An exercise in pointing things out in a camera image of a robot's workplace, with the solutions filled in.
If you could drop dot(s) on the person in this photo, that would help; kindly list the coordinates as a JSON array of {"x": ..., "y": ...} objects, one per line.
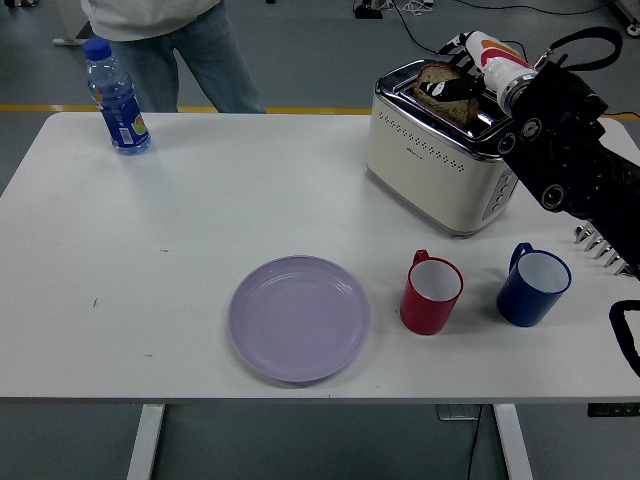
[{"x": 150, "y": 20}]

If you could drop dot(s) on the metal toast rack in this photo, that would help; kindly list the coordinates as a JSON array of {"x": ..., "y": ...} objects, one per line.
[{"x": 600, "y": 248}]

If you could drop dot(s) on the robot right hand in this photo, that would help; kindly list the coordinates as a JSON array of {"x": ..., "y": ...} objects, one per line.
[{"x": 495, "y": 55}]

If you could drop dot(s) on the yellow floor tape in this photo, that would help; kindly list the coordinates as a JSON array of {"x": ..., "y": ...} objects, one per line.
[{"x": 50, "y": 107}]

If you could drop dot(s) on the red mug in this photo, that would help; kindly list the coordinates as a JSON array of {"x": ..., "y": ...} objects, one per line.
[{"x": 422, "y": 312}]

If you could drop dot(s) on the clear bottle with blue cap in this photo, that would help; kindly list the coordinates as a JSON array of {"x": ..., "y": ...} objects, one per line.
[{"x": 122, "y": 115}]

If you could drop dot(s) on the white table leg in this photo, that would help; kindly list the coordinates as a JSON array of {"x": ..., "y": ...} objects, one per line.
[
  {"x": 145, "y": 440},
  {"x": 512, "y": 440}
]

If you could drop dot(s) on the lilac round plate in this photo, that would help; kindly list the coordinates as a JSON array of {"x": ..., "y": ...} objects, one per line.
[{"x": 299, "y": 320}]

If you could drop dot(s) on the clear under-table bracket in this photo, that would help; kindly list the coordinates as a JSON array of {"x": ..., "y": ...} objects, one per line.
[{"x": 457, "y": 412}]

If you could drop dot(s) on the white desk frame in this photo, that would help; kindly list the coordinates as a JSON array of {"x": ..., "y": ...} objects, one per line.
[
  {"x": 630, "y": 15},
  {"x": 67, "y": 15}
]

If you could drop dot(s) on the black table control panel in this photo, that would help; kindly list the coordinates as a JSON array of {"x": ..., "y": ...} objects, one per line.
[{"x": 612, "y": 409}]

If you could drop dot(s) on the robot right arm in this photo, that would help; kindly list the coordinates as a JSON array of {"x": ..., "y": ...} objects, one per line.
[{"x": 565, "y": 150}]

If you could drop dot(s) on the black power strip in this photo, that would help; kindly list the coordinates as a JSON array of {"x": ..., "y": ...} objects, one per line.
[{"x": 367, "y": 14}]

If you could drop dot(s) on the blue mug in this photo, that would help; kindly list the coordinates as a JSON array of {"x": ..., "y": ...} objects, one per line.
[{"x": 522, "y": 302}]

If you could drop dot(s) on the bread slice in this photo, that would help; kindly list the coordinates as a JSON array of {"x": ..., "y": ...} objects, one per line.
[{"x": 450, "y": 110}]

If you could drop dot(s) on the cream and chrome toaster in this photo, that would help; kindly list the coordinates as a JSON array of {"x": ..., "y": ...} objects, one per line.
[{"x": 425, "y": 170}]

